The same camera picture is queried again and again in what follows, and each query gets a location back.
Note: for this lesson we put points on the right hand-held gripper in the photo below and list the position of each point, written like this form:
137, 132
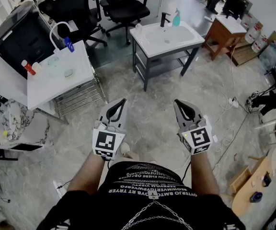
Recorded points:
201, 138

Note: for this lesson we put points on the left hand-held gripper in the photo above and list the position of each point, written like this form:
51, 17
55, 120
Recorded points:
106, 141

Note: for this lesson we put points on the person's left forearm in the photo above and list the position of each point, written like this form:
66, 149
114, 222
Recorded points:
87, 174

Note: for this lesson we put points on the person's right forearm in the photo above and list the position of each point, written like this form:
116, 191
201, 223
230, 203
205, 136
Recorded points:
203, 176

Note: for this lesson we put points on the white sink on grey stand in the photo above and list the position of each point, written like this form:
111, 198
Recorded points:
163, 67

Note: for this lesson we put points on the red bottle with white cap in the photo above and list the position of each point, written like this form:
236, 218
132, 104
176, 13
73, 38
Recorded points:
30, 69

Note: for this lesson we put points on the teal spray bottle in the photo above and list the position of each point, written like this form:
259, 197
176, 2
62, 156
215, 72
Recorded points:
176, 20

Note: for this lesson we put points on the black sink faucet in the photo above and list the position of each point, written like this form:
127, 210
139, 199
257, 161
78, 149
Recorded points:
163, 20

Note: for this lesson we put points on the person's white shoe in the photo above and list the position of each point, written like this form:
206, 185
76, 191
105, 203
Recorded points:
124, 148

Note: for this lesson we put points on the white power strip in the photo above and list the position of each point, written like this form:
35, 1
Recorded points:
233, 102
208, 18

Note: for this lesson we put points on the small grey dish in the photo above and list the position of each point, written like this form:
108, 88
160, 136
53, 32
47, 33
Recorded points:
69, 73

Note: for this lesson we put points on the white square washbasin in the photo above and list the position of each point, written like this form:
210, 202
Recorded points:
56, 90

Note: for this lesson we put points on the wooden box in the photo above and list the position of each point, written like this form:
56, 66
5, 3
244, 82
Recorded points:
239, 178

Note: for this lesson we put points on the green soap dish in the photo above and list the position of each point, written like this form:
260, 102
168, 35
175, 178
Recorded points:
53, 61

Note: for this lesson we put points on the wooden pallet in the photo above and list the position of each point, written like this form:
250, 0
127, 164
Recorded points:
245, 55

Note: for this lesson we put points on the blue tube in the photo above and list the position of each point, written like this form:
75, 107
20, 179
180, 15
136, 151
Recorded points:
69, 44

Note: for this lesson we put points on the white curved faucet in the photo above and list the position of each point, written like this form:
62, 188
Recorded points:
58, 51

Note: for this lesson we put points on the wooden vanity with white basin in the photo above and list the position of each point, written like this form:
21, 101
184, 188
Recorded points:
220, 36

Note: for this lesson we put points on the white cup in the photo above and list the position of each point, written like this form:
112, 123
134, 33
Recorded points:
37, 68

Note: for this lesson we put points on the marble slab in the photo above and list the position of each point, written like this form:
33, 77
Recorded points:
20, 118

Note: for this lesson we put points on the small black device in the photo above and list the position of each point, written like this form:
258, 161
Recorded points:
267, 180

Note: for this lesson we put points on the clear water jug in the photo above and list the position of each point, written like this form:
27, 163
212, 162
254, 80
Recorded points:
259, 44
251, 33

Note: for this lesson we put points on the purple jar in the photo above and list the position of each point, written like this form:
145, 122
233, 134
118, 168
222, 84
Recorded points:
256, 197

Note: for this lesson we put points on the yellow ball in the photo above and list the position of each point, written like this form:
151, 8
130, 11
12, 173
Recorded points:
5, 133

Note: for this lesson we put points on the black mesh office chair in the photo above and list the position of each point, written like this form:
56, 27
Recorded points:
71, 6
126, 8

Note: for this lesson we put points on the white table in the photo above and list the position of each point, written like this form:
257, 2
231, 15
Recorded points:
1, 78

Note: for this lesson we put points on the black boxy appliance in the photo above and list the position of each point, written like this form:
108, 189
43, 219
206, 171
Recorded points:
236, 5

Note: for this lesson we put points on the black cabinet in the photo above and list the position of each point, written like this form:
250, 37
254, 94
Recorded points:
20, 37

